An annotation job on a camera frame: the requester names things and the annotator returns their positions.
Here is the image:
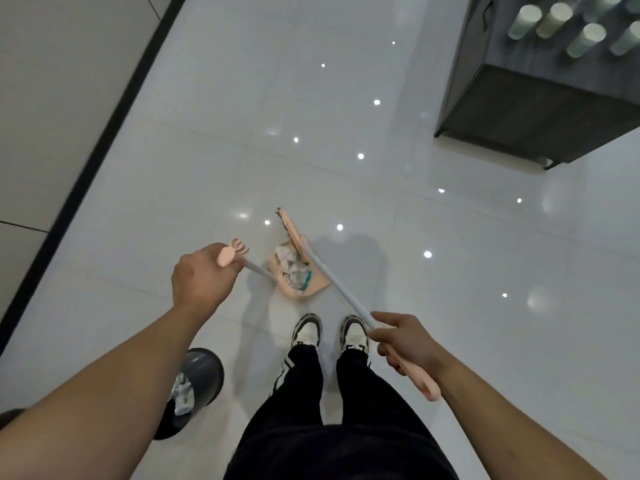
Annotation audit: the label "person's right hand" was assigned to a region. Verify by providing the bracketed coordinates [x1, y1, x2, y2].
[368, 312, 452, 381]

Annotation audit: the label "person's left hand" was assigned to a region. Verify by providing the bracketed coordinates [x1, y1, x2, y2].
[171, 243, 248, 320]

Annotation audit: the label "pink long-handled dustpan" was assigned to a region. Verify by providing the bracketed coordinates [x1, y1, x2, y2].
[216, 237, 332, 299]

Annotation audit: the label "pink long-handled broom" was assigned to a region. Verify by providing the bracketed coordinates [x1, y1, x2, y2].
[275, 207, 443, 403]

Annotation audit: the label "person's right forearm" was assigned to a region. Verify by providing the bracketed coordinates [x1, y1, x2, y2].
[434, 356, 622, 480]

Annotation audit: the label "person's left forearm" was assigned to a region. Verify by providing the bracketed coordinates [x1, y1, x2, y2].
[0, 305, 202, 480]

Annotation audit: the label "person's right black-white sneaker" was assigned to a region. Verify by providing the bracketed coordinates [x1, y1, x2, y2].
[340, 315, 372, 368]

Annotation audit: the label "person's black-white sneaker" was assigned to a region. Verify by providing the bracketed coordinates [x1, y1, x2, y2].
[291, 314, 323, 349]
[340, 315, 372, 368]

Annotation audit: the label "crumpled paper trash pile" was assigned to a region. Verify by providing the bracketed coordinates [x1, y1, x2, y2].
[274, 246, 314, 291]

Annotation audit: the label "person's left black-white sneaker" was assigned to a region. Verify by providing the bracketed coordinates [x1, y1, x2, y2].
[291, 314, 323, 349]

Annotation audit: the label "grey round trash bin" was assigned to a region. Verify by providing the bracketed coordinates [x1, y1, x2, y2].
[152, 348, 225, 441]

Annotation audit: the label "crumpled trash in bin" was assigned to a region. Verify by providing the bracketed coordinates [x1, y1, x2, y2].
[170, 373, 197, 417]

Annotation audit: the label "person's black trousers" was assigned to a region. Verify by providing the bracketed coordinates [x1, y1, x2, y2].
[222, 344, 461, 480]

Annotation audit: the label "dark grey cabinet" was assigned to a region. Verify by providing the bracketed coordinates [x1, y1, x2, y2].
[434, 0, 640, 170]

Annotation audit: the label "group of pale green cups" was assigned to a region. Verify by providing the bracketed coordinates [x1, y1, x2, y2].
[507, 0, 640, 59]

